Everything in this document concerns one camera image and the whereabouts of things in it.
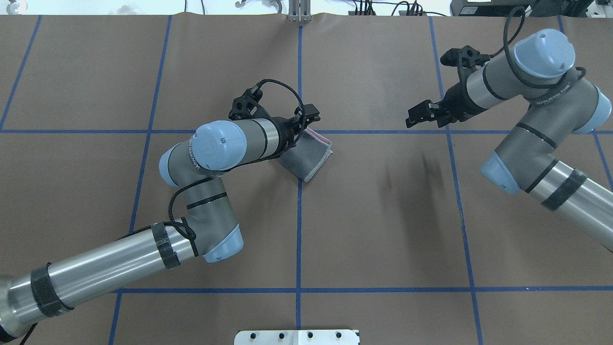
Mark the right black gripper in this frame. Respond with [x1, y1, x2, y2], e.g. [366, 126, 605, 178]
[406, 84, 486, 128]

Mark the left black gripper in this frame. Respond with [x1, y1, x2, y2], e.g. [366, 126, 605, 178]
[274, 104, 320, 155]

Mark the pink towel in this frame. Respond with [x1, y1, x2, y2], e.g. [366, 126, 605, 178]
[277, 128, 333, 183]

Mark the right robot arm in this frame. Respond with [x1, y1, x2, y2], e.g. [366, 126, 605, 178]
[406, 28, 613, 250]

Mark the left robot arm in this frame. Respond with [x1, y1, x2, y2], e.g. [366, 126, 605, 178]
[1, 101, 320, 344]

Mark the black box with label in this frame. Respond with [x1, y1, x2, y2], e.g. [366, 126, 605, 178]
[449, 0, 534, 17]

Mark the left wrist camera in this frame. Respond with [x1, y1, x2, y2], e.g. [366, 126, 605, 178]
[228, 87, 267, 121]

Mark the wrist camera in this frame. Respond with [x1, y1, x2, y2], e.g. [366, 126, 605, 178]
[440, 46, 491, 77]
[228, 87, 267, 121]

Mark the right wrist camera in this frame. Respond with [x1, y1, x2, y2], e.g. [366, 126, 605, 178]
[440, 46, 491, 77]

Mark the aluminium frame post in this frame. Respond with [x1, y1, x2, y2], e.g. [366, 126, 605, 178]
[287, 0, 312, 23]

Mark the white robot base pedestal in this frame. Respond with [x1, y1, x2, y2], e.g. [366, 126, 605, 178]
[234, 329, 361, 345]

